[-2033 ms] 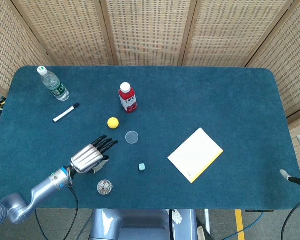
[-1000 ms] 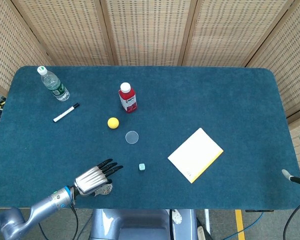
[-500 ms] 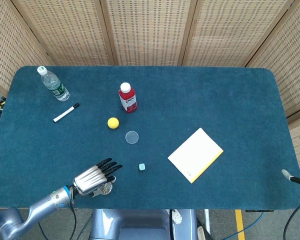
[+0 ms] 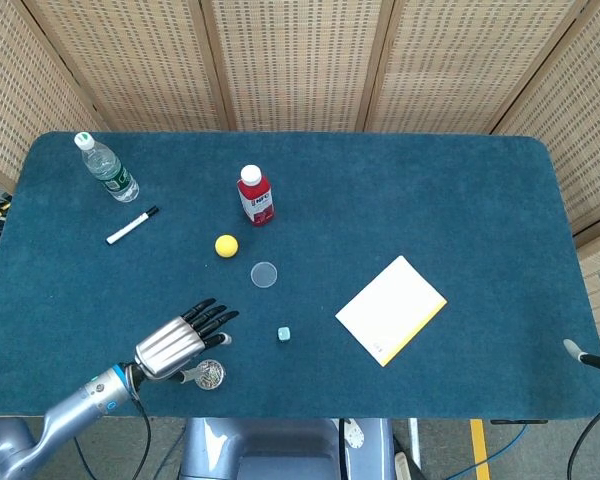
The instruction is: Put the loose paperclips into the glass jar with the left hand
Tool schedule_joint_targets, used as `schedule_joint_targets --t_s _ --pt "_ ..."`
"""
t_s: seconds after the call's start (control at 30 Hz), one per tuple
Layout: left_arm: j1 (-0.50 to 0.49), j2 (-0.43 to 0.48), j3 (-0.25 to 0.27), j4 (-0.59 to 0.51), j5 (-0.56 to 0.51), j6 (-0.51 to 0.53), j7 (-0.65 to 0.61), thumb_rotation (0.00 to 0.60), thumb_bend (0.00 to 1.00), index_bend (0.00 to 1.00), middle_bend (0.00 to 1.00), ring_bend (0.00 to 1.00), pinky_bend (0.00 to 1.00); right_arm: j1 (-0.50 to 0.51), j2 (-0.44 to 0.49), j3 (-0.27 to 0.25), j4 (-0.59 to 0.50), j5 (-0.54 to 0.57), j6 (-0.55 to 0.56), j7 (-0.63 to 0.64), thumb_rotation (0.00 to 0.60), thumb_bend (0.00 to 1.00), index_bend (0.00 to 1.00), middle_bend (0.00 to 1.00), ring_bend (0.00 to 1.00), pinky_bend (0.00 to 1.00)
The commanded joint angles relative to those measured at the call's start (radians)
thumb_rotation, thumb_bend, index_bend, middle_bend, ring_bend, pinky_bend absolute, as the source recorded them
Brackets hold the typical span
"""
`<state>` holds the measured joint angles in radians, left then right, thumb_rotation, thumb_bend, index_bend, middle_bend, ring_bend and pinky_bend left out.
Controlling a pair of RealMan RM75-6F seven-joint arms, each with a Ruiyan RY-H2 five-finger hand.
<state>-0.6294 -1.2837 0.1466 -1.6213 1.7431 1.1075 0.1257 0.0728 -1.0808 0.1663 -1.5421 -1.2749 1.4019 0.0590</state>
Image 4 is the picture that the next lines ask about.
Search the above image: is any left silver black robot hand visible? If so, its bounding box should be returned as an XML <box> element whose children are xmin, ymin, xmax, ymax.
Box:
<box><xmin>133</xmin><ymin>298</ymin><xmax>240</xmax><ymax>385</ymax></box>

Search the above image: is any clear tub of paperclips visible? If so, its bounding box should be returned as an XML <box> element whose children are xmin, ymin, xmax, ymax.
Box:
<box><xmin>189</xmin><ymin>359</ymin><xmax>227</xmax><ymax>392</ymax></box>

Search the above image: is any clear round plastic lid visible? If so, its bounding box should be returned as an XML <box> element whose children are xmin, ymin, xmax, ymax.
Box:
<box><xmin>250</xmin><ymin>261</ymin><xmax>279</xmax><ymax>290</ymax></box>

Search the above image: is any yellow ball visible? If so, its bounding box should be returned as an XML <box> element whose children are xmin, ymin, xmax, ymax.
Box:
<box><xmin>214</xmin><ymin>233</ymin><xmax>240</xmax><ymax>260</ymax></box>

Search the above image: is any white marker black cap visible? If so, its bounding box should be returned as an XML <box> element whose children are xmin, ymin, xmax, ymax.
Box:
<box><xmin>105</xmin><ymin>205</ymin><xmax>160</xmax><ymax>246</ymax></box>

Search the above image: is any blue grey robot torso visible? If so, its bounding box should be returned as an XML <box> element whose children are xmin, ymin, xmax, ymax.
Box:
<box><xmin>178</xmin><ymin>417</ymin><xmax>396</xmax><ymax>480</ymax></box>

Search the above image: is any red NFC juice bottle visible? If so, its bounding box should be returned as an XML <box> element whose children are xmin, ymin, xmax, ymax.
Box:
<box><xmin>236</xmin><ymin>164</ymin><xmax>276</xmax><ymax>227</ymax></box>

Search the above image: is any clear water bottle green label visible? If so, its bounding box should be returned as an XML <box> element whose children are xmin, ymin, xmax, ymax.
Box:
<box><xmin>73</xmin><ymin>131</ymin><xmax>140</xmax><ymax>204</ymax></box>

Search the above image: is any white notebook yellow spine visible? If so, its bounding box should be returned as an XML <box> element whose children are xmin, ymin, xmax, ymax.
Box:
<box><xmin>334</xmin><ymin>255</ymin><xmax>449</xmax><ymax>368</ymax></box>

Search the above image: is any woven folding screen panel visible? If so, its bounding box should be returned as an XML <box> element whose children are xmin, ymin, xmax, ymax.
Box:
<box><xmin>199</xmin><ymin>0</ymin><xmax>399</xmax><ymax>134</ymax></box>
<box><xmin>364</xmin><ymin>0</ymin><xmax>594</xmax><ymax>135</ymax></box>
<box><xmin>492</xmin><ymin>0</ymin><xmax>600</xmax><ymax>346</ymax></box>
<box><xmin>22</xmin><ymin>0</ymin><xmax>231</xmax><ymax>134</ymax></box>
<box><xmin>0</xmin><ymin>0</ymin><xmax>106</xmax><ymax>196</ymax></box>

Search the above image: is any blue felt table cover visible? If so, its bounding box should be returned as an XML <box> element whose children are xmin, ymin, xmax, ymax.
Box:
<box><xmin>0</xmin><ymin>131</ymin><xmax>600</xmax><ymax>420</ymax></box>

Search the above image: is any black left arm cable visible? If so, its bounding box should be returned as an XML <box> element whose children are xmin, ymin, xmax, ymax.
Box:
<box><xmin>128</xmin><ymin>392</ymin><xmax>152</xmax><ymax>480</ymax></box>

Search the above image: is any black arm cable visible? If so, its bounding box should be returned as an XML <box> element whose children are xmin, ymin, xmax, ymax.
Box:
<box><xmin>128</xmin><ymin>392</ymin><xmax>152</xmax><ymax>480</ymax></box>
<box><xmin>565</xmin><ymin>401</ymin><xmax>600</xmax><ymax>480</ymax></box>

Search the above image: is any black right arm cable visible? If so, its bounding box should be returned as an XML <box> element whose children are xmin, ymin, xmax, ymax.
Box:
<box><xmin>565</xmin><ymin>401</ymin><xmax>600</xmax><ymax>480</ymax></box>

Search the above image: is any blue cable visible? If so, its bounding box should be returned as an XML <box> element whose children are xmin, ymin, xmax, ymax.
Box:
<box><xmin>459</xmin><ymin>423</ymin><xmax>532</xmax><ymax>479</ymax></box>

